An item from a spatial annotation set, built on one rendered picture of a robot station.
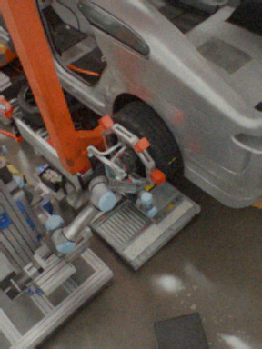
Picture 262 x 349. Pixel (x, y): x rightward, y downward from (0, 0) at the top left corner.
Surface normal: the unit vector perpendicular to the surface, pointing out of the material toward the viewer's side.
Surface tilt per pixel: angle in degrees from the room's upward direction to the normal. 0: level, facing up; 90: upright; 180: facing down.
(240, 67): 22
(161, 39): 35
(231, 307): 0
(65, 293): 0
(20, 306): 0
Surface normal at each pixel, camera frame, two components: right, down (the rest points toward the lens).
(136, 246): -0.12, -0.61
